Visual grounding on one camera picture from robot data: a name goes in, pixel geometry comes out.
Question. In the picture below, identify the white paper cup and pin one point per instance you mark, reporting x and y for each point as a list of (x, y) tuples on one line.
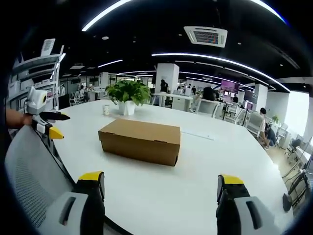
[(105, 109)]

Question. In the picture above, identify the white storage shelf rack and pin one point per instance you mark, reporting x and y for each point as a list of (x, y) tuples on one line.
[(31, 73)]

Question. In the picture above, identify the person's left hand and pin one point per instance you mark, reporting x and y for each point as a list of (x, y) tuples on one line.
[(24, 120)]

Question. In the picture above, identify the black chair base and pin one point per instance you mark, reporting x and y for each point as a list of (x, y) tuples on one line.
[(297, 191)]

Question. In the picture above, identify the white mesh office chair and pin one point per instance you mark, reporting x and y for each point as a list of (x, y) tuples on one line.
[(206, 106), (31, 176)]

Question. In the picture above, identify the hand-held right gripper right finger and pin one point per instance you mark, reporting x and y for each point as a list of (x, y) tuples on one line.
[(234, 208)]

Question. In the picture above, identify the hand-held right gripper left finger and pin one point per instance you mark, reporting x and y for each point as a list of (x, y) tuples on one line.
[(83, 208)]

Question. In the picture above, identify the purple wall screen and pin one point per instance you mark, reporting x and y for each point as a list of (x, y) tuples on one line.
[(230, 86)]

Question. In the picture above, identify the white office desk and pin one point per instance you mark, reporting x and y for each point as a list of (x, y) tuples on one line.
[(176, 99)]

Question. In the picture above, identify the ceiling air conditioner vent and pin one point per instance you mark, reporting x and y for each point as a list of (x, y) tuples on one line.
[(206, 36)]

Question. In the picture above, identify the green potted plant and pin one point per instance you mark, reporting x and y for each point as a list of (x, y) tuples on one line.
[(128, 96)]

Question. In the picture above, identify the brown cardboard shoe box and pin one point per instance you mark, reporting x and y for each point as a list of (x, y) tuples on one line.
[(141, 142)]

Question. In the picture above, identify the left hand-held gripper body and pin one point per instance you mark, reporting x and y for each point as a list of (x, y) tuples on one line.
[(36, 101)]

